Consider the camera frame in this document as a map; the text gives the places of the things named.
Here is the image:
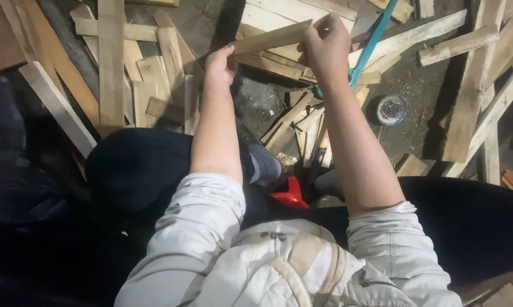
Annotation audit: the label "person's left hand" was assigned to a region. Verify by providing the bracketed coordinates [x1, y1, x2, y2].
[204, 43, 239, 89]

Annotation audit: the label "person's right hand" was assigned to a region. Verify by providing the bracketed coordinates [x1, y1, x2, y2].
[297, 13, 353, 86]

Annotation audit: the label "thin pale wood slat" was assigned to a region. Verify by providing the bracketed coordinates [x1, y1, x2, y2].
[232, 19, 313, 55]

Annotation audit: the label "stack of pale wood boards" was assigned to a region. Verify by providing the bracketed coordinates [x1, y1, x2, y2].
[234, 0, 468, 86]

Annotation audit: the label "pile of small wood offcuts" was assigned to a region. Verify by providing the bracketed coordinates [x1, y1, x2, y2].
[260, 85, 370, 169]

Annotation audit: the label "round tin of nails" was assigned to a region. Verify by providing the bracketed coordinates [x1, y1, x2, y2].
[376, 94, 407, 126]

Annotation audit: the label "grey sock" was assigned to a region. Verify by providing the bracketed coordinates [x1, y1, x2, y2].
[314, 170, 346, 201]
[246, 144, 283, 184]

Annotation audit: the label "heap of long wood planks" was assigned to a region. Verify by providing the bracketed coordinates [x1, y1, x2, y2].
[0, 0, 206, 159]
[395, 0, 513, 186]

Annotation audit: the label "black trousers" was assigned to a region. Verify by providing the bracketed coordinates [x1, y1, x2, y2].
[85, 127, 513, 295]

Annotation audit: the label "red plastic stool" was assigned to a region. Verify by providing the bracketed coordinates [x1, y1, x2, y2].
[270, 176, 310, 210]

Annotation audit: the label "white zip jacket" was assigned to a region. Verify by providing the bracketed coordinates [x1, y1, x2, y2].
[113, 172, 464, 307]

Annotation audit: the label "teal metal frame saw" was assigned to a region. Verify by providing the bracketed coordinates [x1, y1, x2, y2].
[312, 0, 400, 101]

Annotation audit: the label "tool with orange black handle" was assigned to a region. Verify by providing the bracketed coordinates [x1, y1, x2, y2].
[307, 126, 332, 189]

